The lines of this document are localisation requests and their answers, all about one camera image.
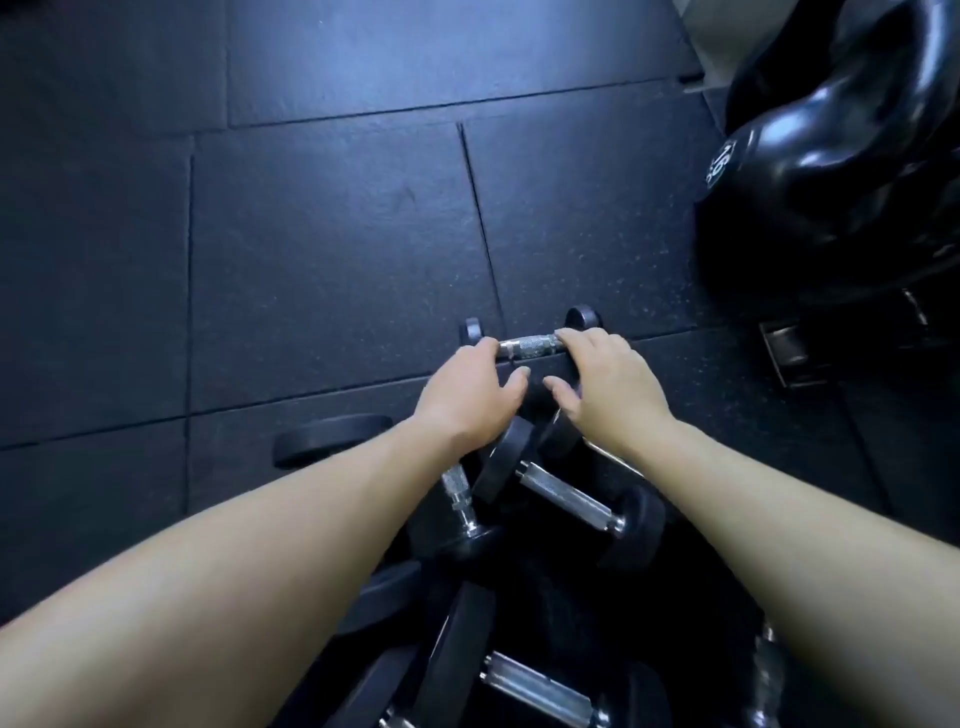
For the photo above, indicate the person's left hand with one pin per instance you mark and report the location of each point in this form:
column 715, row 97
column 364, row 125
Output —
column 465, row 397

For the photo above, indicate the person's right hand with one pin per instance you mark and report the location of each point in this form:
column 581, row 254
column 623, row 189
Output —
column 619, row 394

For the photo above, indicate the small black round dumbbell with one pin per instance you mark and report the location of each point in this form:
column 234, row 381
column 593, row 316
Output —
column 532, row 345

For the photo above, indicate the row of racked black dumbbells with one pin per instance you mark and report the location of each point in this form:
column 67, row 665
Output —
column 634, row 529

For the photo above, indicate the person's left forearm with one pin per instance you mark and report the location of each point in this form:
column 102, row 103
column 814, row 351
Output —
column 225, row 585

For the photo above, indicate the person's right forearm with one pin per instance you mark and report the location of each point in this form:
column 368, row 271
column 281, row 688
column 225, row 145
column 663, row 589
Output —
column 787, row 540

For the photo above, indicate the black rubber floor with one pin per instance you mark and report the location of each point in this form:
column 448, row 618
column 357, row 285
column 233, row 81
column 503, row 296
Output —
column 300, row 262

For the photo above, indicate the glossy black kettlebell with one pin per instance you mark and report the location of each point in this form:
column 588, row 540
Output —
column 825, row 225
column 840, row 45

